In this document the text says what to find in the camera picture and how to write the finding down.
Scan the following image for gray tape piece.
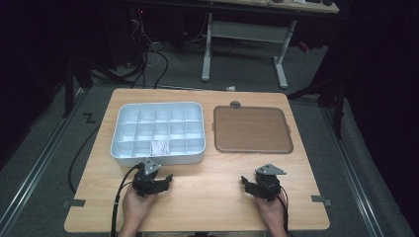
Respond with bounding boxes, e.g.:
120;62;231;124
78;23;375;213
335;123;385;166
61;198;87;208
310;195;333;207

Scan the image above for white compartment organizer box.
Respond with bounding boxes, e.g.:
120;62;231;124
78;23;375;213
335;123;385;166
109;101;207;168

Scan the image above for small white packet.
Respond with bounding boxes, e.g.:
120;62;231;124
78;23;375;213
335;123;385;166
150;140;171;157

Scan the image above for person's right hand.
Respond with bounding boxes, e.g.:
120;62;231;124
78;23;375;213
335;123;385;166
252;194;287;229

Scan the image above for brown square tray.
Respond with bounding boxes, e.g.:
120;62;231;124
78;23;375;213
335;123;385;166
211;105;294;155

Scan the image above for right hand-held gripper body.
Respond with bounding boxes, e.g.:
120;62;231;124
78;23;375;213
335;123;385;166
253;163;288;202

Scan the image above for black floor cable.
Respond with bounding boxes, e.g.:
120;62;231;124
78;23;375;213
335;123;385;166
67;124;101;196

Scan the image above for person's left hand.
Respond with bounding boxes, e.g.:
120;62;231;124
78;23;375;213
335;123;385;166
122;187;158;229

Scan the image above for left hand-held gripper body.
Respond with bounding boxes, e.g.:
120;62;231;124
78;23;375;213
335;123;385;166
132;158;166;198

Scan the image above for white-legged wooden desk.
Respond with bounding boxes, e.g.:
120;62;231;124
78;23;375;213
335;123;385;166
197;0;340;91

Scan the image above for metal floor rail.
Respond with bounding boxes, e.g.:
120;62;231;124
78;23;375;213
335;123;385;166
319;105;388;237
0;88;85;233

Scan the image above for black metal stand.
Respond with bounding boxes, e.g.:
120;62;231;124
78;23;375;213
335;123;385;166
286;73;349;140

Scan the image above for tangle of floor cables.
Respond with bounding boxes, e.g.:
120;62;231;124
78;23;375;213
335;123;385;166
126;6;170;90

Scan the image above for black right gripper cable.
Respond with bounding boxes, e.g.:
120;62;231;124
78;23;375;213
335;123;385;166
278;186;293;237

